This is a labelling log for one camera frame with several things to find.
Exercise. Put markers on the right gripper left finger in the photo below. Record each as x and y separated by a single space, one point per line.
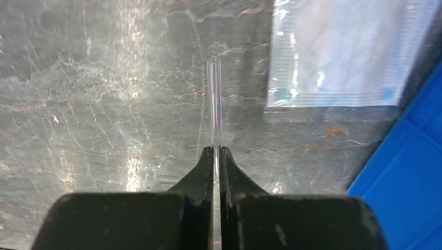
179 218

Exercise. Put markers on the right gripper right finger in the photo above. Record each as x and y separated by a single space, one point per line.
252 218

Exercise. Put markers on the straight glass tube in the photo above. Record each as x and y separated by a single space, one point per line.
214 92

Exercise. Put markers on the short glass tube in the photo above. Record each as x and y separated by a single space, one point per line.
168 180

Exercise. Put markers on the blue plastic tray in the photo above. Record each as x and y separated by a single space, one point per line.
402 179

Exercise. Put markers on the packaged face mask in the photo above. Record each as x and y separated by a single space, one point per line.
344 53

